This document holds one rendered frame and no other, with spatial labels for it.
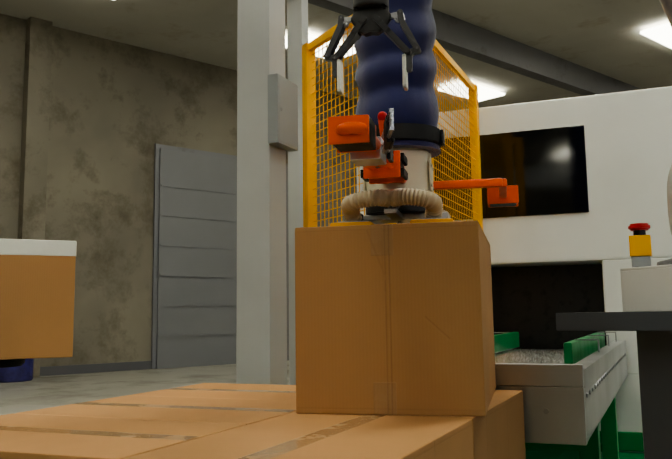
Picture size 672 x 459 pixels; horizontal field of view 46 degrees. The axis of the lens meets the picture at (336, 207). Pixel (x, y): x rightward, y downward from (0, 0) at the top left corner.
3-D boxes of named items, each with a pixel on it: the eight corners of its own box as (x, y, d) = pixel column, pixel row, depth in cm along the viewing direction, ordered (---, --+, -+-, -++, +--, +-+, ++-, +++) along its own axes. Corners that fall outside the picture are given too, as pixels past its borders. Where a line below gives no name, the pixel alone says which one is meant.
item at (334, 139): (337, 153, 148) (337, 127, 149) (376, 151, 146) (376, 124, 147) (328, 144, 140) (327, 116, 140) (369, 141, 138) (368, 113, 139)
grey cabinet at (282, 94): (288, 152, 351) (287, 86, 355) (299, 151, 349) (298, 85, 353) (267, 143, 332) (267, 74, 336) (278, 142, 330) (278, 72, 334)
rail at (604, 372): (617, 375, 425) (615, 339, 427) (628, 375, 423) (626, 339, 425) (568, 441, 213) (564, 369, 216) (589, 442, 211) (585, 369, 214)
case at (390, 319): (353, 387, 226) (351, 248, 232) (496, 388, 217) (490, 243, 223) (295, 413, 168) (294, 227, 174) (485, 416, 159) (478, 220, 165)
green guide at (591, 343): (599, 347, 430) (598, 330, 431) (620, 347, 426) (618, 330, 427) (564, 366, 283) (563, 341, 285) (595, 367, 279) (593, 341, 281)
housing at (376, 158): (354, 166, 160) (354, 145, 161) (388, 165, 159) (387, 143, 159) (348, 160, 153) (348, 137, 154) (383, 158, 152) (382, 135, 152)
